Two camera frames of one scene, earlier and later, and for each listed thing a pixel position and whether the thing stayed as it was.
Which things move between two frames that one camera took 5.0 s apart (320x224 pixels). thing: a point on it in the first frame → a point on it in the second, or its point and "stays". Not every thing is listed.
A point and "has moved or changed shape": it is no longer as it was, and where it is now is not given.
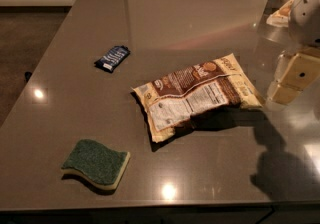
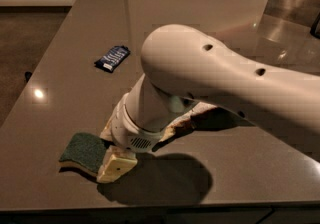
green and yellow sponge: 97,163 has moved or changed shape
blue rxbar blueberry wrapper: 112,58 stays
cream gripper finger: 285,94 → 107,133
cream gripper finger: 301,72 → 116,163
